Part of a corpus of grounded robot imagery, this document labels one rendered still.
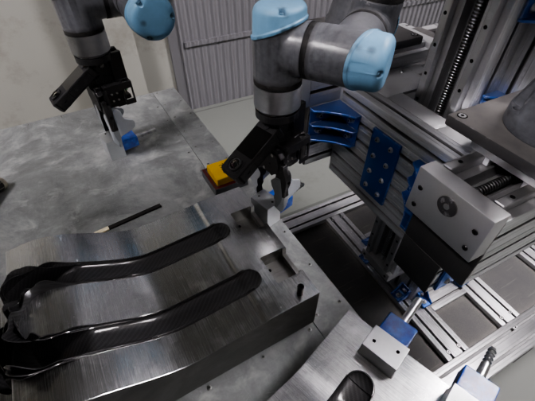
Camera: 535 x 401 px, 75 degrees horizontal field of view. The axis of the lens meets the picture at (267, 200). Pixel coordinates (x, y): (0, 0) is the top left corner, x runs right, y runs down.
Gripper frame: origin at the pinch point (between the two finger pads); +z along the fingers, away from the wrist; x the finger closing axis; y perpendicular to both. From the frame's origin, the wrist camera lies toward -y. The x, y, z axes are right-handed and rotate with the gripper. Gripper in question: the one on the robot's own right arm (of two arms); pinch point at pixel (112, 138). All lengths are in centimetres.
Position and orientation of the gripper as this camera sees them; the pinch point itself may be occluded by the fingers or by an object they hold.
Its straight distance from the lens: 94.5
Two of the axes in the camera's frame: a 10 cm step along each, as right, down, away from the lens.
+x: -6.2, -5.5, 5.6
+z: 0.0, 7.1, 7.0
